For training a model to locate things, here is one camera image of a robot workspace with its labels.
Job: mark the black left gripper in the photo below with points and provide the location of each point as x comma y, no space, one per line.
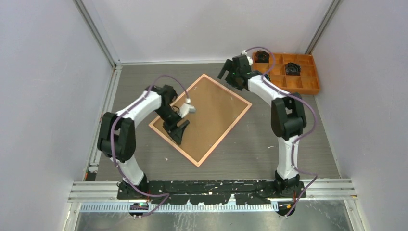
176,134

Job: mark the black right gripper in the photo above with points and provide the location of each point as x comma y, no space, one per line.
227,67

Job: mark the pink wooden picture frame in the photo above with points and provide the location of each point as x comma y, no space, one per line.
223,134

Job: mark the brown backing board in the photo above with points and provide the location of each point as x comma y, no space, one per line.
204,118

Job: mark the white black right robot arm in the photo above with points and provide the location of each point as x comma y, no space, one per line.
288,118

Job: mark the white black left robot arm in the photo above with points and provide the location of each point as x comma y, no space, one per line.
117,135

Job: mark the black tape roll top-left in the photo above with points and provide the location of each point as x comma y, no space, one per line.
261,57

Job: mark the blue green tape roll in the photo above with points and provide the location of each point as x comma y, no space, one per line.
266,76

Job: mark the black tape roll middle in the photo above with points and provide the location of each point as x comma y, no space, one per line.
292,69

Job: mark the orange compartment tray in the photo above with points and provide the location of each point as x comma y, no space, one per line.
307,83

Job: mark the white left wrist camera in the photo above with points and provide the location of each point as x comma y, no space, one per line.
186,108

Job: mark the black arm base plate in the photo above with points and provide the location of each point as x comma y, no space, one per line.
209,192

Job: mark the aluminium front rail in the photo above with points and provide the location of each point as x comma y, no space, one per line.
101,196

